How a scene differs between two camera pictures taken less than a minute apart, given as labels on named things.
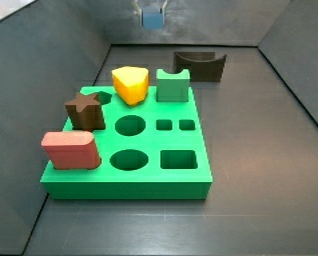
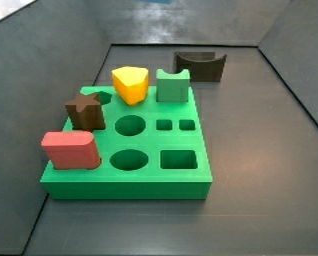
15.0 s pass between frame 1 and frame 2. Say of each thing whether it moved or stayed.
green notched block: stayed
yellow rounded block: stayed
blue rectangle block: moved
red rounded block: stayed
